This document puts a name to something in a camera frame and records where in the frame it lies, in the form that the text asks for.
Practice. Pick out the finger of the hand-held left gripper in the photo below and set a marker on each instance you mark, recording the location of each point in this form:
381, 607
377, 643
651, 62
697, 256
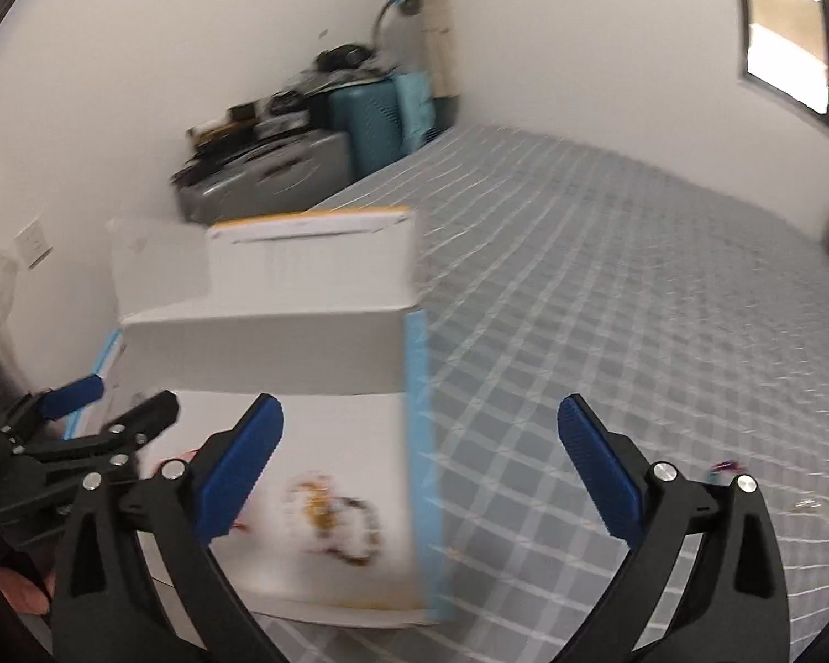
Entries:
76, 392
145, 418

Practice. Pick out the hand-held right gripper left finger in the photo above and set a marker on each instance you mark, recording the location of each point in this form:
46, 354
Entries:
238, 476

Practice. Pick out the dark framed window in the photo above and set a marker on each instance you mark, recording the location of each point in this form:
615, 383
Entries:
787, 34

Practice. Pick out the pile of dark clutter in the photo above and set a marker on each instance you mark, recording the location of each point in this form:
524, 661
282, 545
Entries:
297, 93

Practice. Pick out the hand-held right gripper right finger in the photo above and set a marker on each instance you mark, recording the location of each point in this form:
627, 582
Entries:
601, 473

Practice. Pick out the person's left hand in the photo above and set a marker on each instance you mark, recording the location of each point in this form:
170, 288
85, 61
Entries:
21, 590

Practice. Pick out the light blue cloth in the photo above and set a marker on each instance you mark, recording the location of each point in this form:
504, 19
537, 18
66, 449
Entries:
414, 110

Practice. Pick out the grey suitcase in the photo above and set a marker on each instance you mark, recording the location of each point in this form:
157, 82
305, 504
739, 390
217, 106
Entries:
269, 176

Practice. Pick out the blue desk lamp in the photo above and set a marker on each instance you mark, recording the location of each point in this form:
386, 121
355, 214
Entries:
401, 0

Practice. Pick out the white wall socket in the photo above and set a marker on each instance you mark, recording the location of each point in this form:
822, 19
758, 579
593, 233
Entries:
33, 242

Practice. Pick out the blue and yellow cardboard box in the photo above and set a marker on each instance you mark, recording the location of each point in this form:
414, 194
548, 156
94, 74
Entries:
304, 345

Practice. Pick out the grey checked bed sheet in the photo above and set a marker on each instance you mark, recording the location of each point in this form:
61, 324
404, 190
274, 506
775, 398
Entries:
594, 276

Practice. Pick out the blue suitcase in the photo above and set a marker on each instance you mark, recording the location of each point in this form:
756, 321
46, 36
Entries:
366, 128

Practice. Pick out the narrow beige curtain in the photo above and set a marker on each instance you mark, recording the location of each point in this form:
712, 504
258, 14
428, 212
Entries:
439, 55

